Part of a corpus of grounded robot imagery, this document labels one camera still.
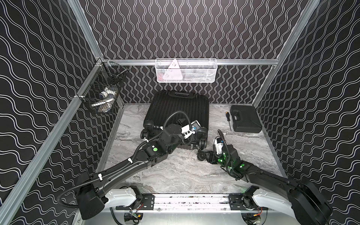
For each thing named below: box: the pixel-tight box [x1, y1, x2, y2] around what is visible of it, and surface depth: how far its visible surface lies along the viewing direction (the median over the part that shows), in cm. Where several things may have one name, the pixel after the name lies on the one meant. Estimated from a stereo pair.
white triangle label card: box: [162, 58, 183, 80], surface depth 91 cm
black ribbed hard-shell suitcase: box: [140, 90, 210, 150], surface depth 89 cm
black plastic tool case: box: [230, 105, 263, 134], surface depth 105 cm
